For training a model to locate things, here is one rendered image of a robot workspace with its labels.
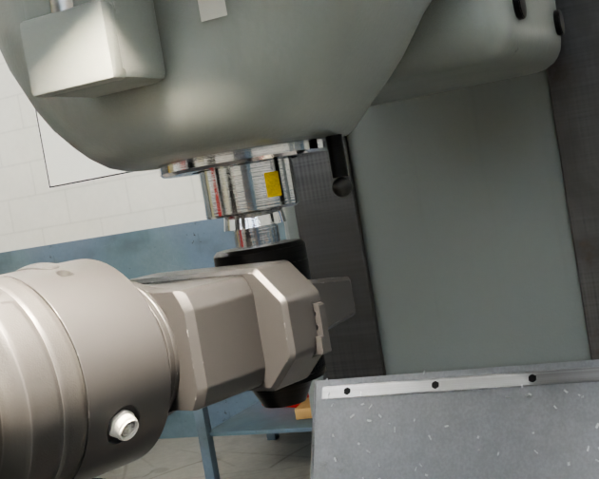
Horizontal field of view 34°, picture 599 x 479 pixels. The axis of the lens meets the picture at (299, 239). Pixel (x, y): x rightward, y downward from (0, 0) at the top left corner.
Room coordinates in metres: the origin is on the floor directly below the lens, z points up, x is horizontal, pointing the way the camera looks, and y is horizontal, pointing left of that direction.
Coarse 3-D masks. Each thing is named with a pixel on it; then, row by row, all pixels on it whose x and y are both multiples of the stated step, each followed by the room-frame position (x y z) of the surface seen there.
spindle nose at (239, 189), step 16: (272, 160) 0.48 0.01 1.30; (288, 160) 0.49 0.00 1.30; (208, 176) 0.48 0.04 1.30; (224, 176) 0.47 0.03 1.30; (240, 176) 0.47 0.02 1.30; (256, 176) 0.47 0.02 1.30; (288, 176) 0.48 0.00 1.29; (208, 192) 0.48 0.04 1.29; (224, 192) 0.47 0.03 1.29; (240, 192) 0.47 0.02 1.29; (256, 192) 0.47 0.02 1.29; (288, 192) 0.48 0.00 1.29; (208, 208) 0.48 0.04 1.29; (224, 208) 0.48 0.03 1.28; (240, 208) 0.47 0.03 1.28; (256, 208) 0.47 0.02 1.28; (272, 208) 0.47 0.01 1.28
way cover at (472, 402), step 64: (320, 384) 0.89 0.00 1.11; (384, 384) 0.86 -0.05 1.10; (448, 384) 0.83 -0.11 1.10; (512, 384) 0.81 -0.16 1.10; (576, 384) 0.79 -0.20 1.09; (320, 448) 0.87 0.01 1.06; (384, 448) 0.84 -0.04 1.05; (448, 448) 0.81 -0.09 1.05; (512, 448) 0.79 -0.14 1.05; (576, 448) 0.77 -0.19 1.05
